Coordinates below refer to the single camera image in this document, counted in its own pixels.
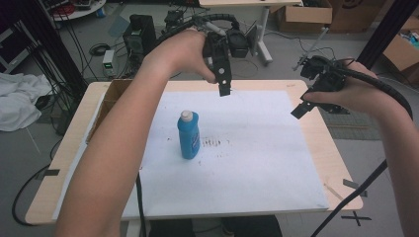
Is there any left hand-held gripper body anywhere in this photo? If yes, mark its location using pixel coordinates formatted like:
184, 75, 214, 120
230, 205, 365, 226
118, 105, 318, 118
202, 27, 259, 86

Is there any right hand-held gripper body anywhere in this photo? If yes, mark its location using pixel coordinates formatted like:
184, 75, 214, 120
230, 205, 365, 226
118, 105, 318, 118
298, 54, 351, 116

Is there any person's right hand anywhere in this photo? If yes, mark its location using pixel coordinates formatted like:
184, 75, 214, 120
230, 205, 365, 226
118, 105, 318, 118
301, 60, 387, 117

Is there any person's left hand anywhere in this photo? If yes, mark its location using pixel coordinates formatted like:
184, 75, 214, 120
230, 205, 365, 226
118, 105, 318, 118
141, 29, 218, 85

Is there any light wooden table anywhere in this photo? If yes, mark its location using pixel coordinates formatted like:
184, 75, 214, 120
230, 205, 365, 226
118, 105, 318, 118
25, 79, 364, 225

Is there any white desk with metal leg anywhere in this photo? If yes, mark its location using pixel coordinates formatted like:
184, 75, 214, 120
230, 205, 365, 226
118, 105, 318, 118
198, 0, 304, 66

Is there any blue bottle with white cap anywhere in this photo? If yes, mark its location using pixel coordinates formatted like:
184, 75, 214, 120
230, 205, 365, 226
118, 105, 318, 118
177, 110, 202, 161

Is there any large cardboard box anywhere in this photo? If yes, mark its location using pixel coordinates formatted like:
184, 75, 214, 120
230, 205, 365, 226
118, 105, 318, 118
275, 0, 334, 34

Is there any white board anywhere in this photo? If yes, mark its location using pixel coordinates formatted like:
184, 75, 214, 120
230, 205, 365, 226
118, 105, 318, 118
52, 89, 330, 221

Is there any tall brown cardboard box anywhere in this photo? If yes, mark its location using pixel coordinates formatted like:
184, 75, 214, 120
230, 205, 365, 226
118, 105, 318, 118
327, 0, 387, 34

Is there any black metal stand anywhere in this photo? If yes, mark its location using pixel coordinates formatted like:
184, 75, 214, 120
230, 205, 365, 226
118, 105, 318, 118
13, 0, 89, 97
356, 0, 419, 71

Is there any black computer tower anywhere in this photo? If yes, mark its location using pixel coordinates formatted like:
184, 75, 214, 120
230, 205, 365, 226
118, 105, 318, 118
123, 14, 158, 68

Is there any cardboard box with blue contents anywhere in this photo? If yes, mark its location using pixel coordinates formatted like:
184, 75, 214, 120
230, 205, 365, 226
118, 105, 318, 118
381, 16, 419, 83

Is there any small white power supply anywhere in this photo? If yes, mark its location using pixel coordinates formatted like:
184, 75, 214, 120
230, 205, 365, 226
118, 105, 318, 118
102, 49, 116, 70

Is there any open cardboard box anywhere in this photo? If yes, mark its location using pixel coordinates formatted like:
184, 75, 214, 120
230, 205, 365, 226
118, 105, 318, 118
85, 78, 134, 144

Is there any round white table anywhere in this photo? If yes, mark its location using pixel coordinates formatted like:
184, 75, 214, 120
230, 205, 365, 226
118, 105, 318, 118
42, 0, 108, 22

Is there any white cloth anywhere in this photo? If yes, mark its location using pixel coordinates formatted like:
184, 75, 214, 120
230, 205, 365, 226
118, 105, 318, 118
0, 72, 53, 132

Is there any black corrugated cable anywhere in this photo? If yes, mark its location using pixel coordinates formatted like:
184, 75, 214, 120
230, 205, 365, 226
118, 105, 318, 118
329, 63, 414, 121
153, 13, 241, 47

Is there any thin black cable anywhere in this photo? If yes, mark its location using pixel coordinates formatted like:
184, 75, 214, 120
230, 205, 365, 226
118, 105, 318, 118
309, 159, 389, 237

